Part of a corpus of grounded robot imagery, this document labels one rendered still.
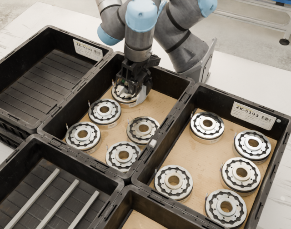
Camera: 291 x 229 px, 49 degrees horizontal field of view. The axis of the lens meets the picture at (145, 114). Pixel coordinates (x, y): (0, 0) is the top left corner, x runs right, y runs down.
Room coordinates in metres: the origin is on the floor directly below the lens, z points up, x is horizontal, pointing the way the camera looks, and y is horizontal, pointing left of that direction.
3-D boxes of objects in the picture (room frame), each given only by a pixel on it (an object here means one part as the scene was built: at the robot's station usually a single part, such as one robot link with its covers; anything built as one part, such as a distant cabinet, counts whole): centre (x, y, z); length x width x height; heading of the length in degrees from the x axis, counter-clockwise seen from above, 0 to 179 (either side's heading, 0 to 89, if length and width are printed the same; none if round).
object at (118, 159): (0.49, 0.06, 0.86); 0.05 x 0.05 x 0.01
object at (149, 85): (0.71, 0.00, 0.93); 0.05 x 0.02 x 0.09; 60
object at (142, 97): (0.69, 0.02, 0.88); 0.06 x 0.03 x 0.09; 150
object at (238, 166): (0.43, -0.25, 0.86); 0.05 x 0.05 x 0.01
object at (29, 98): (0.77, 0.33, 0.87); 0.40 x 0.30 x 0.11; 150
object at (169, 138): (0.47, -0.19, 0.87); 0.40 x 0.30 x 0.11; 150
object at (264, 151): (0.52, -0.31, 0.86); 0.10 x 0.10 x 0.01
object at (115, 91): (0.74, 0.06, 0.86); 0.10 x 0.10 x 0.01
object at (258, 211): (0.47, -0.19, 0.92); 0.40 x 0.30 x 0.02; 150
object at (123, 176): (0.62, 0.07, 0.92); 0.40 x 0.30 x 0.02; 150
